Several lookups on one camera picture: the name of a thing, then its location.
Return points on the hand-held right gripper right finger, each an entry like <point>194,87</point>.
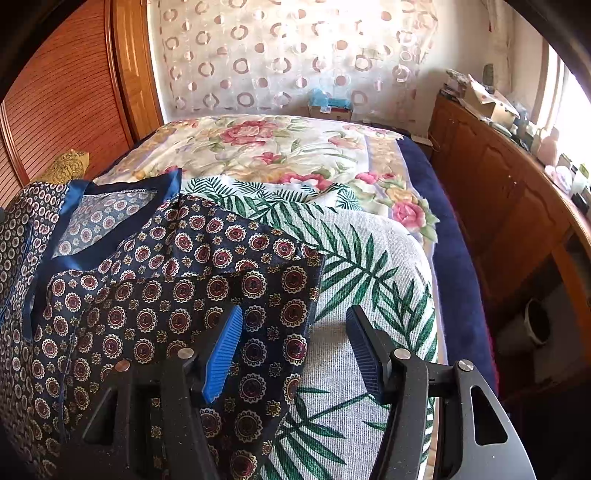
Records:
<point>364,355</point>

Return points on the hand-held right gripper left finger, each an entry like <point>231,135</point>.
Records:
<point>221,355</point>

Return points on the navy medallion print garment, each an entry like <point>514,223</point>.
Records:
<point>161,277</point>

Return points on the palm leaf print blanket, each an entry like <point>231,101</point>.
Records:
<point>360,258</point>

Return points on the navy blue bedspread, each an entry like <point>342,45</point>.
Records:
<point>457,277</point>

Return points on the grey waste bin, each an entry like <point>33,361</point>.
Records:
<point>531,325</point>

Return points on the wooden cabinet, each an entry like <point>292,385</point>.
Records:
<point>498,184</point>

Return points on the floral print blanket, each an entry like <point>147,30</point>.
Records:
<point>277,143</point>

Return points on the yellow green patterned pillow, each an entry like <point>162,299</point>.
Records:
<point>64,168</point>

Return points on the cardboard box with blue items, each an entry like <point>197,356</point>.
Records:
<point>328,108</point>

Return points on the wooden louvered wardrobe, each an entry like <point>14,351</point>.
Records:
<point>69,92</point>

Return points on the sheer circle pattern curtain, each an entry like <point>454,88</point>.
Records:
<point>277,55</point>

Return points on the bright window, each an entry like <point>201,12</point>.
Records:
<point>570,101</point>

